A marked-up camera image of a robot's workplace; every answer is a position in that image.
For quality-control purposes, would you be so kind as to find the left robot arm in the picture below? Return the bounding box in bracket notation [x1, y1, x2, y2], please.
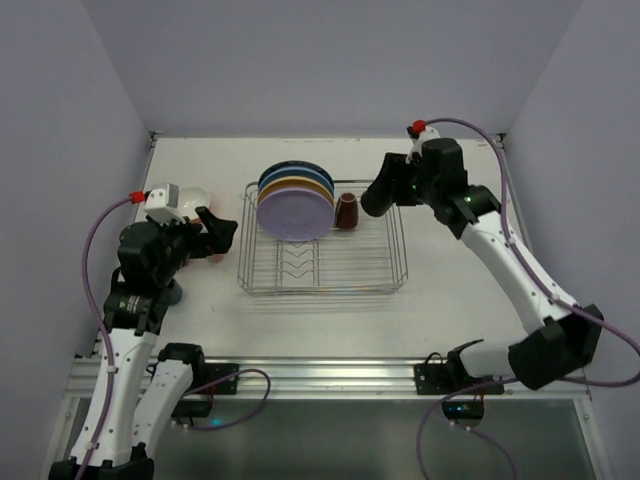
[48, 207, 238, 479]

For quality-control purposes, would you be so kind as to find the black cup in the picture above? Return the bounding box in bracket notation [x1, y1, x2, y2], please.
[360, 181, 394, 218]

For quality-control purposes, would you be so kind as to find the purple plate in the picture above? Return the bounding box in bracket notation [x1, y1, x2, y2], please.
[256, 187, 334, 243]

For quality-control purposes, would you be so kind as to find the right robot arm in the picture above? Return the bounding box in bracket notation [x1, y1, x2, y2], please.
[361, 138, 601, 392]

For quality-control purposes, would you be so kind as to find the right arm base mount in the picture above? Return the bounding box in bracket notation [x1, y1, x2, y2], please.
[413, 351, 505, 427]

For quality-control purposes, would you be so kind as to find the dark teal plate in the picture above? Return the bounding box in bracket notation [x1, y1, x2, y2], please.
[258, 160, 334, 187]

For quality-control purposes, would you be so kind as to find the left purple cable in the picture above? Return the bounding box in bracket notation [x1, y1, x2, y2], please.
[79, 191, 272, 480]

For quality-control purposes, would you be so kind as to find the orange bowl white inside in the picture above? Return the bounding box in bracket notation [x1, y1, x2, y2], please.
[177, 186, 211, 221]

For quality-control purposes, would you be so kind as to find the yellow plate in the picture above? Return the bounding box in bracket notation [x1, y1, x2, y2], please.
[257, 176, 334, 206]

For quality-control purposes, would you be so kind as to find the light blue plate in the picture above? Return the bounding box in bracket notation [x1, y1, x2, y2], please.
[258, 167, 334, 196]

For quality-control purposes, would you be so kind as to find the dark red cup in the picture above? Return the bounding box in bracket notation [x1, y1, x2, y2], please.
[334, 192, 359, 230]

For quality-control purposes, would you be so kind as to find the dark blue mug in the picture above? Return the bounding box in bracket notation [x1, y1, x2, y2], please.
[167, 279, 183, 306]

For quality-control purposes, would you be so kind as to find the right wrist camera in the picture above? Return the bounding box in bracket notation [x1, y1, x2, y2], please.
[405, 119, 441, 165]

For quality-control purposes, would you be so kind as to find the metal wire dish rack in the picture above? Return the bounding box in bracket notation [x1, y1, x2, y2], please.
[238, 182, 408, 296]

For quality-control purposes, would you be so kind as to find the aluminium frame rail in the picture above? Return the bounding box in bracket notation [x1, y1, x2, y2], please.
[64, 355, 591, 401]

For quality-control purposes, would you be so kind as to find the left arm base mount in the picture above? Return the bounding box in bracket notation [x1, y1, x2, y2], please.
[149, 360, 240, 426]

